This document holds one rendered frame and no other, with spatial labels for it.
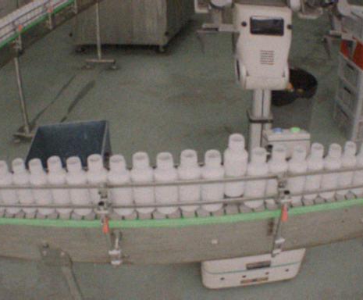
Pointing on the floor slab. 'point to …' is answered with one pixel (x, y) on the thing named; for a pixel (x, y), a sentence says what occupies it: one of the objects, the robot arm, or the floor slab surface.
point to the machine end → (133, 22)
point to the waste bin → (294, 101)
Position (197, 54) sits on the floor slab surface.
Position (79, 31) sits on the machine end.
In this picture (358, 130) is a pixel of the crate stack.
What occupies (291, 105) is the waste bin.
